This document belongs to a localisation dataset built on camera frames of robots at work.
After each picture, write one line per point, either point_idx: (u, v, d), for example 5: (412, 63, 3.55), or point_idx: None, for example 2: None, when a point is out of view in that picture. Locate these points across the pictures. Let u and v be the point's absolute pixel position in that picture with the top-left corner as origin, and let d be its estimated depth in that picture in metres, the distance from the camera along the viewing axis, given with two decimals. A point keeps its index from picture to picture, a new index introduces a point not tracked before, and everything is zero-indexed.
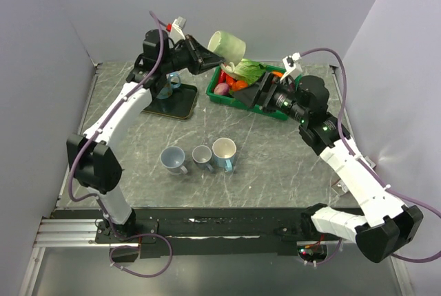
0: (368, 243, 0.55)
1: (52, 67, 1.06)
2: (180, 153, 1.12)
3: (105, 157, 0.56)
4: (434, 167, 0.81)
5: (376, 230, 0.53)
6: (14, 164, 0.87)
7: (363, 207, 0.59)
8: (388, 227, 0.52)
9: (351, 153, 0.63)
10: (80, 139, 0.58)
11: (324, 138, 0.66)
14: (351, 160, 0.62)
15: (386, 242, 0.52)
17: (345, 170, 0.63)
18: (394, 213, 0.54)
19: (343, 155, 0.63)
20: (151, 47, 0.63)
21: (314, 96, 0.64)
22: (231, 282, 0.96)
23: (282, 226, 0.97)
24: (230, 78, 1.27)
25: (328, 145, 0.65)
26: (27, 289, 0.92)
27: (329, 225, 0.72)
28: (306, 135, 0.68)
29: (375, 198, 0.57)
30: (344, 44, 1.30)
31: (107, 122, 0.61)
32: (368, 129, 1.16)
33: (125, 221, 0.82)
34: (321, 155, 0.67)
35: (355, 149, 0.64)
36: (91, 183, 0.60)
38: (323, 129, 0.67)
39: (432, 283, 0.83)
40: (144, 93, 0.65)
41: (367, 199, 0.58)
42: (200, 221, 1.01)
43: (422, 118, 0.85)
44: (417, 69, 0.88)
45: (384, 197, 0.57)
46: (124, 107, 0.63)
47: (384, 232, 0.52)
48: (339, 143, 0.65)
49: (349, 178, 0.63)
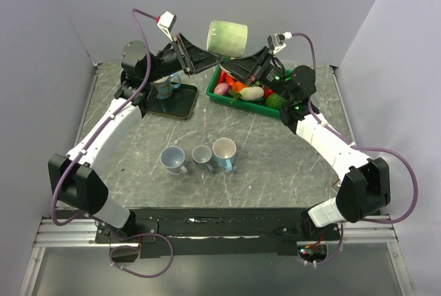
0: (346, 200, 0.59)
1: (52, 67, 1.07)
2: (180, 153, 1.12)
3: (87, 180, 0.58)
4: (435, 168, 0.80)
5: (345, 181, 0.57)
6: (14, 163, 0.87)
7: (335, 166, 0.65)
8: (353, 174, 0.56)
9: (317, 122, 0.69)
10: (62, 160, 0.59)
11: (297, 115, 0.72)
14: (318, 127, 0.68)
15: (354, 188, 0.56)
17: (315, 137, 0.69)
18: (360, 164, 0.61)
19: (312, 124, 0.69)
20: (131, 67, 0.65)
21: (302, 91, 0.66)
22: (230, 282, 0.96)
23: (282, 226, 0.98)
24: (229, 78, 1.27)
25: (299, 120, 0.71)
26: (27, 288, 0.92)
27: (321, 215, 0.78)
28: (283, 115, 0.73)
29: (341, 153, 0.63)
30: (344, 44, 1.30)
31: (91, 143, 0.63)
32: (368, 129, 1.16)
33: (123, 224, 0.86)
34: (296, 131, 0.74)
35: (322, 118, 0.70)
36: (73, 205, 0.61)
38: (296, 109, 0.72)
39: (433, 283, 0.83)
40: (132, 110, 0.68)
41: (335, 156, 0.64)
42: (200, 221, 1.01)
43: (422, 119, 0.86)
44: (417, 70, 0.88)
45: (349, 152, 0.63)
46: (111, 125, 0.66)
47: (351, 179, 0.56)
48: (309, 117, 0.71)
49: (319, 144, 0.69)
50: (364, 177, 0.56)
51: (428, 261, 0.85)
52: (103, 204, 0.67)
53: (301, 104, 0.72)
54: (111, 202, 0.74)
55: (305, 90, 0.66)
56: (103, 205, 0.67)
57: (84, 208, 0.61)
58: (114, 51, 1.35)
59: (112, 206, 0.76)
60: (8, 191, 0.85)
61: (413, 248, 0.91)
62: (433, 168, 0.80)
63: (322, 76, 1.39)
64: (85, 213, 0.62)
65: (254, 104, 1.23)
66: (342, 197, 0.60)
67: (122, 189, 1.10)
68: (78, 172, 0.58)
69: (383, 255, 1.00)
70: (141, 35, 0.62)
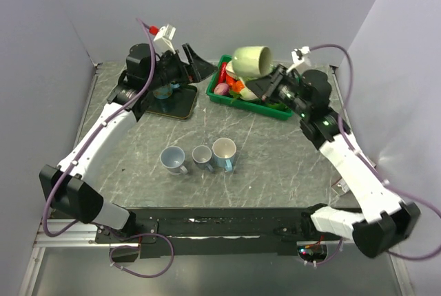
0: (366, 241, 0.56)
1: (53, 67, 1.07)
2: (180, 153, 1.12)
3: (78, 193, 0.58)
4: (435, 169, 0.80)
5: (372, 226, 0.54)
6: (14, 163, 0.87)
7: (360, 202, 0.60)
8: (384, 222, 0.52)
9: (351, 148, 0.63)
10: (54, 172, 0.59)
11: (324, 133, 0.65)
14: (350, 155, 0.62)
15: (382, 237, 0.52)
17: (344, 164, 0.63)
18: (391, 208, 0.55)
19: (343, 150, 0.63)
20: (136, 66, 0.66)
21: (315, 89, 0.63)
22: (230, 282, 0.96)
23: (282, 226, 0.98)
24: (229, 78, 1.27)
25: (327, 140, 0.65)
26: (27, 289, 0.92)
27: (326, 222, 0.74)
28: (309, 131, 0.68)
29: (373, 193, 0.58)
30: (344, 44, 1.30)
31: (83, 153, 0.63)
32: (368, 129, 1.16)
33: (122, 228, 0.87)
34: (321, 149, 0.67)
35: (355, 144, 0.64)
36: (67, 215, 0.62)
38: (324, 124, 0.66)
39: (433, 283, 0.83)
40: (126, 115, 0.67)
41: (365, 193, 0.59)
42: (200, 221, 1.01)
43: (422, 120, 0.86)
44: (417, 70, 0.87)
45: (382, 193, 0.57)
46: (103, 133, 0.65)
47: (380, 227, 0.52)
48: (338, 138, 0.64)
49: (347, 173, 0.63)
50: (394, 224, 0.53)
51: (428, 261, 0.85)
52: (98, 210, 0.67)
53: (330, 120, 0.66)
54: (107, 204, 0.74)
55: (319, 89, 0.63)
56: (97, 213, 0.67)
57: (78, 218, 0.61)
58: (114, 51, 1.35)
59: (110, 208, 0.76)
60: (8, 191, 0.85)
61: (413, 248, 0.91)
62: (433, 168, 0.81)
63: None
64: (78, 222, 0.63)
65: (254, 104, 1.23)
66: (362, 237, 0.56)
67: (122, 189, 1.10)
68: (71, 184, 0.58)
69: (383, 255, 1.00)
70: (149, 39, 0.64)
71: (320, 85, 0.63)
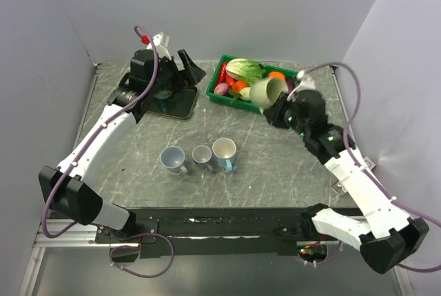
0: (375, 258, 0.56)
1: (53, 67, 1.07)
2: (180, 153, 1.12)
3: (78, 194, 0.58)
4: (435, 169, 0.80)
5: (382, 243, 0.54)
6: (14, 162, 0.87)
7: (368, 219, 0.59)
8: (393, 241, 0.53)
9: (356, 163, 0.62)
10: (54, 173, 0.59)
11: (329, 148, 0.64)
14: (356, 171, 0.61)
15: (391, 254, 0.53)
17: (351, 181, 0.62)
18: (400, 225, 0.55)
19: (349, 166, 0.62)
20: (140, 67, 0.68)
21: (310, 104, 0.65)
22: (230, 282, 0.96)
23: (282, 226, 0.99)
24: (229, 78, 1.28)
25: (333, 155, 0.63)
26: (27, 289, 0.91)
27: (329, 226, 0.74)
28: (313, 146, 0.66)
29: (380, 210, 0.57)
30: (344, 43, 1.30)
31: (82, 154, 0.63)
32: (368, 129, 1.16)
33: (121, 228, 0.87)
34: (326, 165, 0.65)
35: (360, 159, 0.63)
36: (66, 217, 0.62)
38: (328, 139, 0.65)
39: (433, 284, 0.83)
40: (126, 118, 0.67)
41: (373, 210, 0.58)
42: (200, 221, 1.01)
43: (422, 120, 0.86)
44: (417, 69, 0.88)
45: (389, 209, 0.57)
46: (103, 134, 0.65)
47: (390, 245, 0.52)
48: (344, 154, 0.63)
49: (353, 189, 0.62)
50: (404, 241, 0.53)
51: (428, 261, 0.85)
52: (97, 213, 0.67)
53: (333, 134, 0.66)
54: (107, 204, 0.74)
55: (315, 103, 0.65)
56: (96, 215, 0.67)
57: (78, 219, 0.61)
58: (114, 51, 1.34)
59: (110, 208, 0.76)
60: (8, 192, 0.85)
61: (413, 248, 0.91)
62: (433, 168, 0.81)
63: (322, 76, 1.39)
64: (78, 223, 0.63)
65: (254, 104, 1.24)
66: (371, 254, 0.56)
67: (122, 189, 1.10)
68: (70, 185, 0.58)
69: None
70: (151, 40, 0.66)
71: (315, 99, 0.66)
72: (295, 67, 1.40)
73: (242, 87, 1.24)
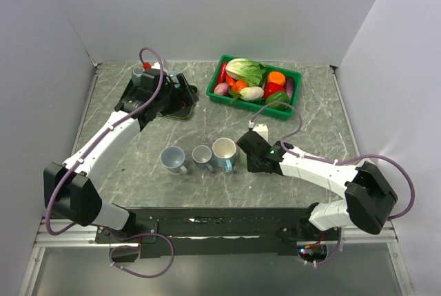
0: (360, 217, 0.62)
1: (53, 67, 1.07)
2: (180, 153, 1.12)
3: (82, 190, 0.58)
4: (434, 170, 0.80)
5: (348, 197, 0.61)
6: (14, 162, 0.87)
7: (333, 188, 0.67)
8: (351, 188, 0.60)
9: (296, 155, 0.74)
10: (59, 168, 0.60)
11: (274, 155, 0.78)
14: (300, 160, 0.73)
15: (360, 202, 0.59)
17: (300, 170, 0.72)
18: (352, 175, 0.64)
19: (293, 160, 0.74)
20: (149, 80, 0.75)
21: (246, 140, 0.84)
22: (230, 282, 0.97)
23: (282, 226, 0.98)
24: (229, 78, 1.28)
25: (278, 160, 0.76)
26: (27, 289, 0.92)
27: (322, 218, 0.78)
28: (264, 165, 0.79)
29: (331, 174, 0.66)
30: (344, 44, 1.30)
31: (89, 153, 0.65)
32: (368, 129, 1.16)
33: (121, 226, 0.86)
34: (284, 172, 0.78)
35: (299, 151, 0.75)
36: (65, 217, 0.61)
38: (271, 153, 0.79)
39: (433, 284, 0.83)
40: (131, 122, 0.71)
41: (327, 178, 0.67)
42: (200, 221, 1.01)
43: (420, 120, 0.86)
44: (417, 70, 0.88)
45: (337, 170, 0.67)
46: (109, 135, 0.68)
47: (350, 193, 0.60)
48: (286, 155, 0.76)
49: (309, 175, 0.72)
50: (357, 185, 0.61)
51: (428, 261, 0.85)
52: (95, 215, 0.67)
53: (274, 147, 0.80)
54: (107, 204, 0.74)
55: (249, 138, 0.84)
56: (94, 218, 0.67)
57: (76, 219, 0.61)
58: (114, 51, 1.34)
59: (111, 208, 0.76)
60: (8, 192, 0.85)
61: (414, 249, 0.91)
62: (432, 168, 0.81)
63: (322, 76, 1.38)
64: (76, 224, 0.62)
65: (254, 104, 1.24)
66: (353, 215, 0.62)
67: (122, 189, 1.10)
68: (75, 180, 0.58)
69: (382, 255, 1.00)
70: (156, 56, 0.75)
71: (249, 133, 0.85)
72: (295, 67, 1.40)
73: (242, 87, 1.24)
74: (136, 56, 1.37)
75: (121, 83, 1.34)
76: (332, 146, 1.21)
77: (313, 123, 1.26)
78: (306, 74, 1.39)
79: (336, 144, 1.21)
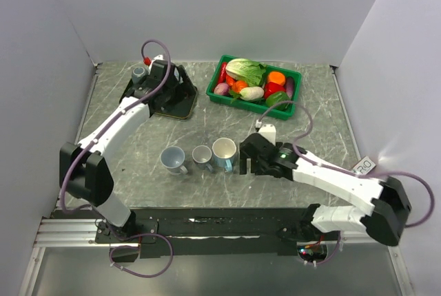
0: (380, 231, 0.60)
1: (53, 67, 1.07)
2: (180, 153, 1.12)
3: (96, 168, 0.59)
4: (434, 169, 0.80)
5: (374, 216, 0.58)
6: (14, 162, 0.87)
7: (353, 202, 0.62)
8: (378, 207, 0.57)
9: (313, 164, 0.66)
10: (74, 149, 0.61)
11: (286, 162, 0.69)
14: (318, 168, 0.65)
15: (386, 221, 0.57)
17: (318, 180, 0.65)
18: (377, 192, 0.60)
19: (309, 168, 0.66)
20: (159, 69, 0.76)
21: (253, 146, 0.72)
22: (230, 282, 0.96)
23: (282, 226, 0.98)
24: (229, 78, 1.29)
25: (292, 167, 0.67)
26: (27, 289, 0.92)
27: (329, 224, 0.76)
28: (275, 171, 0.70)
29: (354, 189, 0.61)
30: (344, 44, 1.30)
31: (103, 133, 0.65)
32: (368, 129, 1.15)
33: (122, 224, 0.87)
34: (295, 179, 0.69)
35: (314, 158, 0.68)
36: (79, 195, 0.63)
38: (282, 157, 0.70)
39: (433, 284, 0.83)
40: (142, 108, 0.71)
41: (349, 193, 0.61)
42: (200, 221, 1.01)
43: (421, 119, 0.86)
44: (416, 69, 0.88)
45: (361, 184, 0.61)
46: (122, 119, 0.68)
47: (380, 214, 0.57)
48: (300, 161, 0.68)
49: (326, 186, 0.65)
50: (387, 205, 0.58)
51: (428, 261, 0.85)
52: (106, 195, 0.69)
53: (284, 151, 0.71)
54: (113, 197, 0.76)
55: (253, 140, 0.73)
56: (106, 197, 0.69)
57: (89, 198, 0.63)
58: (114, 51, 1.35)
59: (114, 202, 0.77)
60: (9, 192, 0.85)
61: (413, 249, 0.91)
62: (432, 167, 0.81)
63: (322, 76, 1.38)
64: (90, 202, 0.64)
65: (254, 104, 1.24)
66: (373, 229, 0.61)
67: (122, 189, 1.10)
68: (89, 160, 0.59)
69: (382, 255, 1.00)
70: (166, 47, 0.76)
71: (252, 136, 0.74)
72: (295, 67, 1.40)
73: (242, 87, 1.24)
74: (136, 56, 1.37)
75: (121, 84, 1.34)
76: (332, 146, 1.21)
77: (313, 123, 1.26)
78: (306, 74, 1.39)
79: (336, 144, 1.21)
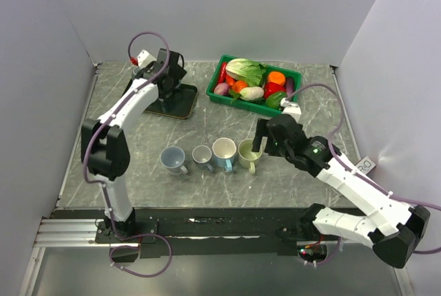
0: (390, 253, 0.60)
1: (52, 67, 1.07)
2: (180, 153, 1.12)
3: (116, 140, 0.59)
4: (433, 170, 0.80)
5: (393, 239, 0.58)
6: (14, 162, 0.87)
7: (373, 218, 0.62)
8: (404, 235, 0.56)
9: (347, 169, 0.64)
10: (94, 124, 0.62)
11: (318, 160, 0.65)
14: (349, 175, 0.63)
15: (406, 248, 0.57)
17: (347, 186, 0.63)
18: (404, 218, 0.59)
19: (341, 173, 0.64)
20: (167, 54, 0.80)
21: (285, 129, 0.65)
22: (231, 282, 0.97)
23: (282, 226, 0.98)
24: (229, 78, 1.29)
25: (324, 167, 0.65)
26: (27, 289, 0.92)
27: (332, 228, 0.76)
28: (301, 163, 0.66)
29: (383, 208, 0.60)
30: (344, 44, 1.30)
31: (119, 110, 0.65)
32: (368, 129, 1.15)
33: (125, 218, 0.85)
34: (319, 177, 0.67)
35: (349, 164, 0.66)
36: (100, 169, 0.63)
38: (314, 152, 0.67)
39: (433, 284, 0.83)
40: (153, 87, 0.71)
41: (376, 210, 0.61)
42: (200, 221, 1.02)
43: (421, 119, 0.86)
44: (417, 69, 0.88)
45: (391, 205, 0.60)
46: (135, 98, 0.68)
47: (402, 241, 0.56)
48: (333, 162, 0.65)
49: (353, 195, 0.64)
50: (413, 233, 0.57)
51: (428, 261, 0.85)
52: (124, 171, 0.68)
53: (318, 146, 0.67)
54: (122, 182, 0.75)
55: (286, 124, 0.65)
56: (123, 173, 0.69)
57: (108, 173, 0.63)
58: (114, 51, 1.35)
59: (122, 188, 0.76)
60: (9, 192, 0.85)
61: None
62: (432, 167, 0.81)
63: (322, 76, 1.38)
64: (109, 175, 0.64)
65: (254, 104, 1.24)
66: (382, 250, 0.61)
67: None
68: (109, 133, 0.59)
69: None
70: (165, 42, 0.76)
71: (286, 119, 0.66)
72: (295, 67, 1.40)
73: (242, 87, 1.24)
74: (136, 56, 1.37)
75: (121, 84, 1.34)
76: None
77: (313, 123, 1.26)
78: (306, 74, 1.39)
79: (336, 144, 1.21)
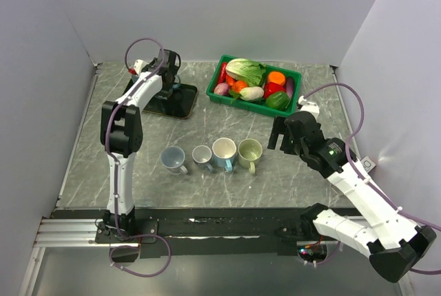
0: (386, 268, 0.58)
1: (52, 67, 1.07)
2: (180, 153, 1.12)
3: (134, 117, 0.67)
4: (433, 170, 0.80)
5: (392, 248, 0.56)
6: (14, 162, 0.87)
7: (377, 229, 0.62)
8: (404, 251, 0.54)
9: (360, 177, 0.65)
10: (111, 104, 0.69)
11: (332, 162, 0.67)
14: (361, 183, 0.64)
15: (404, 265, 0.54)
17: (357, 194, 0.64)
18: (408, 235, 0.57)
19: (353, 180, 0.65)
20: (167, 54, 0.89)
21: (303, 126, 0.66)
22: (230, 282, 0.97)
23: (282, 226, 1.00)
24: (229, 78, 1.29)
25: (336, 170, 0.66)
26: (27, 289, 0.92)
27: (332, 230, 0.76)
28: (314, 162, 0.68)
29: (388, 222, 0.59)
30: (344, 44, 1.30)
31: (133, 94, 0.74)
32: (368, 129, 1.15)
33: (128, 211, 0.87)
34: (329, 178, 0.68)
35: (364, 173, 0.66)
36: (117, 146, 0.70)
38: (329, 153, 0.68)
39: (433, 285, 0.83)
40: (158, 78, 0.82)
41: (382, 222, 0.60)
42: (200, 221, 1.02)
43: (422, 119, 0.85)
44: (417, 69, 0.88)
45: (397, 220, 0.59)
46: (145, 86, 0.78)
47: (402, 256, 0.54)
48: (346, 166, 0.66)
49: (360, 203, 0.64)
50: (415, 252, 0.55)
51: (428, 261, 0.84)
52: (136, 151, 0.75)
53: (333, 147, 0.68)
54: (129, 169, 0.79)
55: (304, 122, 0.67)
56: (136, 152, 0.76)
57: (126, 149, 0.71)
58: (114, 51, 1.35)
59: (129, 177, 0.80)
60: (8, 192, 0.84)
61: None
62: (432, 168, 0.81)
63: (322, 76, 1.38)
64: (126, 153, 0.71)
65: (254, 104, 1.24)
66: (377, 263, 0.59)
67: None
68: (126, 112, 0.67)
69: None
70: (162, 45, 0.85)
71: (306, 117, 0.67)
72: (295, 67, 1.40)
73: (242, 87, 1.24)
74: (136, 56, 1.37)
75: (121, 84, 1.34)
76: None
77: None
78: (306, 74, 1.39)
79: None
